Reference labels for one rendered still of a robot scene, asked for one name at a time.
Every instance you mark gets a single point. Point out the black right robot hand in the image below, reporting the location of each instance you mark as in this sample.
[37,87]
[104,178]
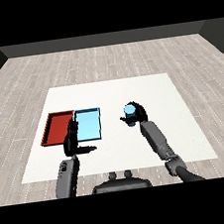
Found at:
[140,113]

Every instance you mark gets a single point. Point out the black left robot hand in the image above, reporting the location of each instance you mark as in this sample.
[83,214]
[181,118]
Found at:
[70,142]

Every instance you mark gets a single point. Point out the small blue can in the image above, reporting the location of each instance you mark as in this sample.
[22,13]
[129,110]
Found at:
[130,114]

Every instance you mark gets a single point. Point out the red shallow open box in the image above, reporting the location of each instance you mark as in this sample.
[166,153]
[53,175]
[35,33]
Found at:
[57,127]

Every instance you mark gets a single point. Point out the light blue shallow open box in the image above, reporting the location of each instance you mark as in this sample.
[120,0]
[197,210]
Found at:
[88,124]

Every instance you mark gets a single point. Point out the dark grey robot body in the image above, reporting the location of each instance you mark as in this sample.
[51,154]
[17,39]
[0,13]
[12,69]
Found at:
[121,183]

